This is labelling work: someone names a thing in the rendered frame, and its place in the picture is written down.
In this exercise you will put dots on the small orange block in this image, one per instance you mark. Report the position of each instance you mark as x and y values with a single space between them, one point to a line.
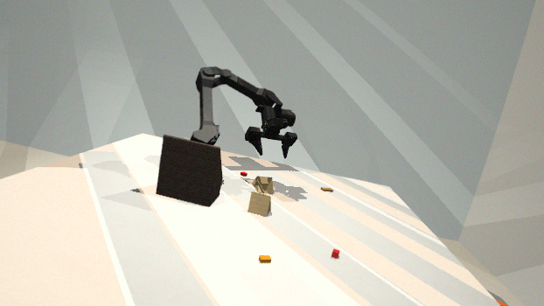
264 259

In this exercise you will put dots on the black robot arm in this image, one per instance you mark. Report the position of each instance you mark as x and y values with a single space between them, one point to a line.
263 98

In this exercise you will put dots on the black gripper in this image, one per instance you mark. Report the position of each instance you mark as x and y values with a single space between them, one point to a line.
254 134

